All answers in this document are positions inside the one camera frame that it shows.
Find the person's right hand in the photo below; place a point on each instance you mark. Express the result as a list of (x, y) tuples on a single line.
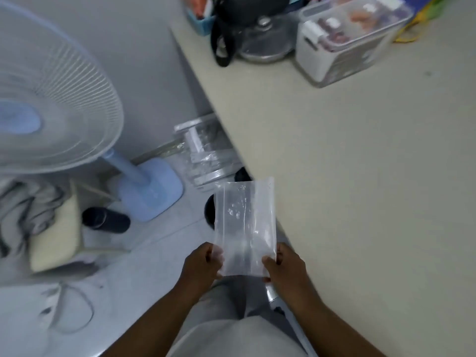
[(288, 269)]

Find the person's left hand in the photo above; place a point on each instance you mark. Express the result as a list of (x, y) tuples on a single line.
[(197, 266)]

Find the person's right thumb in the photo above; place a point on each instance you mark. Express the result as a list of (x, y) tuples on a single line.
[(270, 262)]

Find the person's left thumb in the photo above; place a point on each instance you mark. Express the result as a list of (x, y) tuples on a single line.
[(215, 250)]

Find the clear plastic zip bag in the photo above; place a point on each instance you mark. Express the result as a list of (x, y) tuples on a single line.
[(245, 226)]

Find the person's left forearm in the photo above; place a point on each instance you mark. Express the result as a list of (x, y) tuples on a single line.
[(148, 319)]

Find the person's right forearm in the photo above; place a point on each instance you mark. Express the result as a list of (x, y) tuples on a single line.
[(331, 327)]

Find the black shoe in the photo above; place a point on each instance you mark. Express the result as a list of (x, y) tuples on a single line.
[(210, 215)]

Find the person's grey trousers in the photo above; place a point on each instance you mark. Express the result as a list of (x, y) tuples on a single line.
[(230, 330)]

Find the pile of clear plastic bags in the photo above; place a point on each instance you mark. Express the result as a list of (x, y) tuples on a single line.
[(206, 152)]

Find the black bottle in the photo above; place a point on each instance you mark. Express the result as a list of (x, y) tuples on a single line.
[(106, 219)]

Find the cream cushioned stool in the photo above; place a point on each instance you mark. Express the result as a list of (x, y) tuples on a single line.
[(59, 234)]

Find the grey striped cloth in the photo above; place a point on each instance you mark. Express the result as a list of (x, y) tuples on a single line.
[(26, 208)]

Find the steel pot lid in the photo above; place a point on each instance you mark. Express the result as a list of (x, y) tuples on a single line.
[(264, 46)]

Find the white and blue standing fan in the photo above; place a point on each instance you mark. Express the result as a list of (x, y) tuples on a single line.
[(52, 104)]

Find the blue plastic basket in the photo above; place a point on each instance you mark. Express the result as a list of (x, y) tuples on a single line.
[(199, 18)]

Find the clear plastic storage container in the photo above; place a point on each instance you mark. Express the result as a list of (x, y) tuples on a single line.
[(346, 37)]

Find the yellow green fabric bag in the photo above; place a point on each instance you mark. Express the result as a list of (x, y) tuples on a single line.
[(420, 18)]

